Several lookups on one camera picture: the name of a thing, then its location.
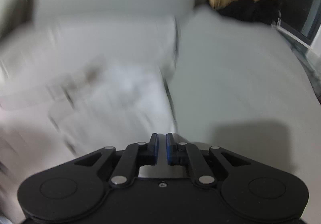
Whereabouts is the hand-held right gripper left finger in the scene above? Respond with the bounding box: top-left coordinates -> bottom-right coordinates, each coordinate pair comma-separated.
73,133 -> 159,187

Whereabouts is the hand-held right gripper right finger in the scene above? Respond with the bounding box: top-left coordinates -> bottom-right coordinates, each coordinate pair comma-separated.
166,133 -> 253,187

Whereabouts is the light grey shirt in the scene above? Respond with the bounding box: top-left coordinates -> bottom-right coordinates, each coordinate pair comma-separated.
0,17 -> 180,164

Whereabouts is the grey sofa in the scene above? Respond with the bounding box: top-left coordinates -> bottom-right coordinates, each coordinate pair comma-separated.
0,0 -> 321,189

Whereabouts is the black folded garment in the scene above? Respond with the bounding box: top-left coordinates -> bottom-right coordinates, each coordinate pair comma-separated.
216,0 -> 283,26

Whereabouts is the glass table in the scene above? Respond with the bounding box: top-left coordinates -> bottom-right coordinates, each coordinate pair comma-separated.
272,23 -> 321,104

